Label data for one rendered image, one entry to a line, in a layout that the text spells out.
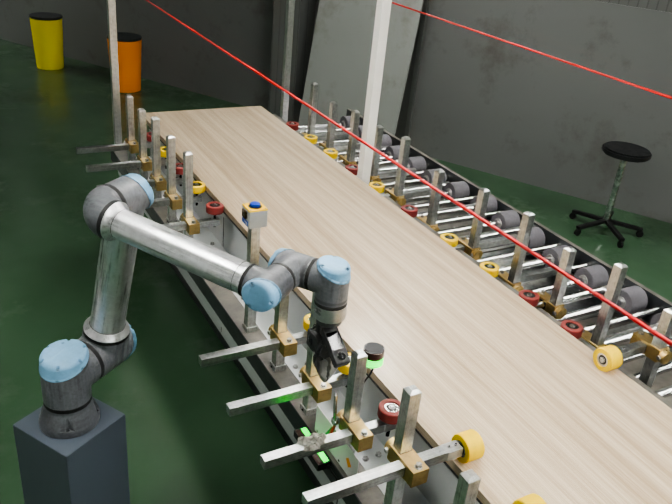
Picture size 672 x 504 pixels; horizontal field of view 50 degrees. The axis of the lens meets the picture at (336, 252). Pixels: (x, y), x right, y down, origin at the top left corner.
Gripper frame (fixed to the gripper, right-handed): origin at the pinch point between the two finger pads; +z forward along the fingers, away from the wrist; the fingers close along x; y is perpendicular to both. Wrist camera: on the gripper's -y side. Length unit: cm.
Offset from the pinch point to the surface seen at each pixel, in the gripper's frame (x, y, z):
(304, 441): 9.2, -6.8, 13.9
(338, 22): -239, 430, -13
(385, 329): -40, 29, 11
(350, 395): -6.1, -4.1, 4.4
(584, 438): -65, -40, 11
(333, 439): 0.8, -8.5, 14.8
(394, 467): -2.7, -32.7, 4.8
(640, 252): -360, 158, 101
